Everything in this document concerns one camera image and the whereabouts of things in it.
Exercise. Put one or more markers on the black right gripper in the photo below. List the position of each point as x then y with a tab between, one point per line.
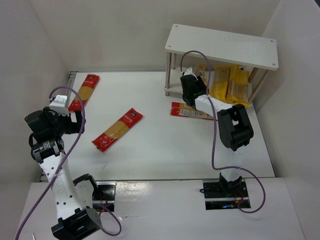
189	86

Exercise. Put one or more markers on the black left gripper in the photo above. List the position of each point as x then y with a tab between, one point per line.
75	122

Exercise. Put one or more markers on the yellow spaghetti bag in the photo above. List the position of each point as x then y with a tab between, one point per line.
206	76

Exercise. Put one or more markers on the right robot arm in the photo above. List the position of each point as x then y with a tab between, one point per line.
230	123

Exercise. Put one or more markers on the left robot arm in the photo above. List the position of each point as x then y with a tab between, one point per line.
76	217

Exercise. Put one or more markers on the red orange pasta box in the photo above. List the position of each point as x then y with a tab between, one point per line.
183	110

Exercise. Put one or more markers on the yellow pasta bag shelf left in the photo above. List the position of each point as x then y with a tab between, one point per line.
220	83

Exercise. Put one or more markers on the yellow pasta bag shelf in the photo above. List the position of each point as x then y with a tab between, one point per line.
220	83
237	90

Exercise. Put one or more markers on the yellow pasta bag shelf right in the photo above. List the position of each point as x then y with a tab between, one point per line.
237	90

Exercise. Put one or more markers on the white two-tier shelf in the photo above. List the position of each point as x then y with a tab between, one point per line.
252	52

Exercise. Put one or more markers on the red spaghetti bag centre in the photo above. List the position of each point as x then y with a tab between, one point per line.
104	141

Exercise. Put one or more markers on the red spaghetti bag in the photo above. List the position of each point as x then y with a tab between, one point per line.
104	141
85	92

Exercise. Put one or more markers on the red spaghetti bag far left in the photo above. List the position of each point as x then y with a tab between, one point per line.
85	92

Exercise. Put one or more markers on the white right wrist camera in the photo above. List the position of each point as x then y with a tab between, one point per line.
189	72

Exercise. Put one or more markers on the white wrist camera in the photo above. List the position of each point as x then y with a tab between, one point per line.
59	105
189	72

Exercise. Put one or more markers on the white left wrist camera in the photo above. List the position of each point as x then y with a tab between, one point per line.
59	105

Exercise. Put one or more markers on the aluminium table edge rail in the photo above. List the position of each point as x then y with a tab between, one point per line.
70	83

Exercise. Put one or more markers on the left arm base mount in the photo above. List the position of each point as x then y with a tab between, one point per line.
105	195

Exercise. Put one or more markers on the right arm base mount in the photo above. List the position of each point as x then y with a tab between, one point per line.
216	199

